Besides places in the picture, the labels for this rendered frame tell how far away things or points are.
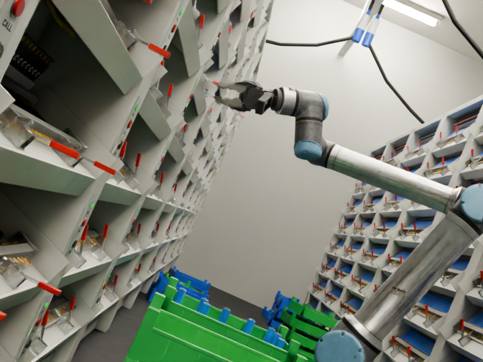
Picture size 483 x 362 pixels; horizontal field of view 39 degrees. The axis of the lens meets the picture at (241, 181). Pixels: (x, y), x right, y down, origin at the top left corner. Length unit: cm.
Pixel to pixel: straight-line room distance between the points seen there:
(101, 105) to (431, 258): 117
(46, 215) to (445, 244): 122
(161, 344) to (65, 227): 32
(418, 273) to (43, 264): 118
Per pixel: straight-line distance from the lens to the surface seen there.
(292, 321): 421
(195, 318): 142
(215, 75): 269
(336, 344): 207
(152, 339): 107
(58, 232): 127
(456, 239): 209
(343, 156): 231
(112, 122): 126
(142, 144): 196
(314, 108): 224
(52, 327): 179
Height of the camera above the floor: 56
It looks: 4 degrees up
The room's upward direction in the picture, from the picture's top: 24 degrees clockwise
